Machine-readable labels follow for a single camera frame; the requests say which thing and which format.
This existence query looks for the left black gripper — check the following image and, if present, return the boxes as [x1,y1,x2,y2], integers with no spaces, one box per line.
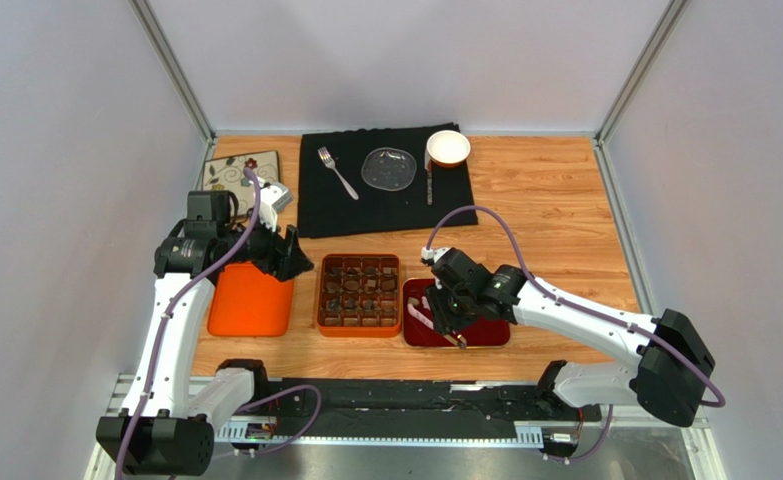
[217,206,313,282]

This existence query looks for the pink handled metal tongs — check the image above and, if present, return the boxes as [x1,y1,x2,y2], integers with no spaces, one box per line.
[402,297,467,349]

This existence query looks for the orange chocolate box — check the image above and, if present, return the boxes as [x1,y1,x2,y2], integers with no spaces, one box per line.
[315,254,402,339]

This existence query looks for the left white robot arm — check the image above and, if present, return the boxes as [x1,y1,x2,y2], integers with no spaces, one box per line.
[96,182,313,479]

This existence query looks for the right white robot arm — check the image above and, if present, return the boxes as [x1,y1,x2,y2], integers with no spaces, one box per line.
[421,248,715,427]

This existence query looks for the red lacquer tray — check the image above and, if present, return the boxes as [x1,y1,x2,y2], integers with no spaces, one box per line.
[401,279,511,349]

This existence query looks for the orange tin lid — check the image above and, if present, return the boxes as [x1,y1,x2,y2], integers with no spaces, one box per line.
[207,263,295,337]

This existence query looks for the floral square plate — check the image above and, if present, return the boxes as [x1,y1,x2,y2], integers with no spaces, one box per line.
[202,150,281,194]

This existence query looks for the silver fork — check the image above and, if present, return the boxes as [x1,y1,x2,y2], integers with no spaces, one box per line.
[318,146,360,201]

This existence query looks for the black cloth mat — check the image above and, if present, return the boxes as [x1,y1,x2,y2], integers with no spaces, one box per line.
[297,123,474,239]

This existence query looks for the clear glass plate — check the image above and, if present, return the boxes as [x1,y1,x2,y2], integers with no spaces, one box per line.
[361,148,418,192]

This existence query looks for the white orange bowl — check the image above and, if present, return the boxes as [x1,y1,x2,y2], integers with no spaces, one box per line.
[425,130,471,169]

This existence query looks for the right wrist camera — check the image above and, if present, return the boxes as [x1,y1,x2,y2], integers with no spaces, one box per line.
[420,247,450,266]

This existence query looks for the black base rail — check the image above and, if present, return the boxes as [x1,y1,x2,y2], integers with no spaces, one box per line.
[217,378,606,445]

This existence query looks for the dark handled knife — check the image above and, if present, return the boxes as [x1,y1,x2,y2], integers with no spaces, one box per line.
[425,164,434,206]

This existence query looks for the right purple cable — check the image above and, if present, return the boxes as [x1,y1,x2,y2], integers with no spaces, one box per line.
[424,204,727,464]

